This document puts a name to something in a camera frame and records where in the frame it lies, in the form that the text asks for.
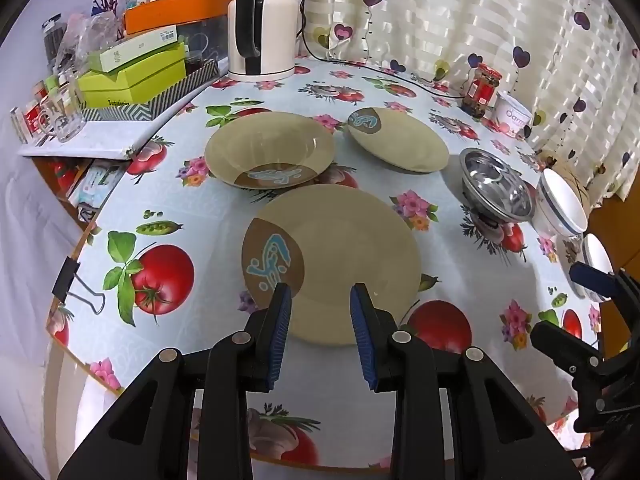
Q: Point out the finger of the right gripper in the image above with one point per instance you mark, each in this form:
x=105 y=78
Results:
x=567 y=352
x=599 y=282

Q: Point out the clear plastic bag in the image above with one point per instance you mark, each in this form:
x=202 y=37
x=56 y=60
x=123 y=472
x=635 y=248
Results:
x=85 y=35

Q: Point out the white electric kettle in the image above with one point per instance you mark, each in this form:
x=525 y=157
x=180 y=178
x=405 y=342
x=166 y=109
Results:
x=262 y=39

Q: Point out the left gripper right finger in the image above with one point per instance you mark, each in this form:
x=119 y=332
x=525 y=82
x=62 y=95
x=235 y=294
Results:
x=454 y=412

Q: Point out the clear glass mug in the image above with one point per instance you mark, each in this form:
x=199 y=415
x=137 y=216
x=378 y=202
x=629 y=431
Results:
x=60 y=113

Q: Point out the orange box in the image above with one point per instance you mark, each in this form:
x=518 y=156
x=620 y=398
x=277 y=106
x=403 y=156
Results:
x=159 y=13

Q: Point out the burlap sack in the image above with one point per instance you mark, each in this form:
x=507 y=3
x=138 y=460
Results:
x=567 y=173

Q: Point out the white green flat box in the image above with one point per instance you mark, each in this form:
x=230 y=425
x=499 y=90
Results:
x=131 y=48

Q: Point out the fruit print tablecloth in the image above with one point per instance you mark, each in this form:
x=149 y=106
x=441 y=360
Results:
x=327 y=179

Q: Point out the red lid sauce jar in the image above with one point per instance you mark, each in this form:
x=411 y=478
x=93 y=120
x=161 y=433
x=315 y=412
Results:
x=481 y=89

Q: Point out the beige deep soup plate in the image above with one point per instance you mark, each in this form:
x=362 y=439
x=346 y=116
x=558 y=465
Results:
x=269 y=151

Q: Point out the heart pattern curtain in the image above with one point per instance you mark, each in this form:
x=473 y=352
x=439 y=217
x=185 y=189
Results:
x=573 y=63

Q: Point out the striped black white tray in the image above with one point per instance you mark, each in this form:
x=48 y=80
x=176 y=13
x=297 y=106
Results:
x=153 y=108

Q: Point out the black binder clip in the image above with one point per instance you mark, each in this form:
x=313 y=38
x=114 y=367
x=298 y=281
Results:
x=69 y=284

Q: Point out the wooden cabinet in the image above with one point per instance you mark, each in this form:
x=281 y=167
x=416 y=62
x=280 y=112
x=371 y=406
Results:
x=617 y=225

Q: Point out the large beige plate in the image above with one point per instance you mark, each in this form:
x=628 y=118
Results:
x=321 y=240

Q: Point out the stainless steel bowl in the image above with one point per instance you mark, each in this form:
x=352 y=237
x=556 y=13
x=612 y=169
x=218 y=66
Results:
x=494 y=188

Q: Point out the small beige plate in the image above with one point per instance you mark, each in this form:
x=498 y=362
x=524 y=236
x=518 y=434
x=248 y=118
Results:
x=398 y=139

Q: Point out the white bowl blue stripe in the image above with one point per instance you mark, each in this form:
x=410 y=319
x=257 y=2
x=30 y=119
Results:
x=592 y=253
x=558 y=210

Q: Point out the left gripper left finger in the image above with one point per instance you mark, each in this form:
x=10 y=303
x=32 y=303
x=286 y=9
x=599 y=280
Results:
x=146 y=433

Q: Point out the white yogurt tub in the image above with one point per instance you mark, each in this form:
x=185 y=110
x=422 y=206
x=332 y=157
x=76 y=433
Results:
x=510 y=115

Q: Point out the lime green box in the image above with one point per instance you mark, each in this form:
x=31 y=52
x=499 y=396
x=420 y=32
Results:
x=136 y=82

